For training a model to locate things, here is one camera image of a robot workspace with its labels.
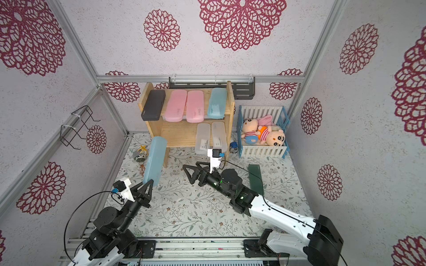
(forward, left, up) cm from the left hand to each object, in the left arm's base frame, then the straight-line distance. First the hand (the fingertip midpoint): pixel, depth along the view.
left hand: (152, 181), depth 69 cm
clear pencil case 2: (+29, -28, -3) cm, 41 cm away
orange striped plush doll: (+35, -60, -13) cm, 71 cm away
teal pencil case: (+5, -2, +8) cm, 10 cm away
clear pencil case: (+24, -20, -2) cm, 31 cm away
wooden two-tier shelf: (+31, -9, -5) cm, 33 cm away
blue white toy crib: (+54, -71, -14) cm, 91 cm away
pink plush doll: (+43, -49, -11) cm, 66 cm away
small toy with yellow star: (+26, +19, -18) cm, 37 cm away
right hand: (+5, -17, +5) cm, 19 cm away
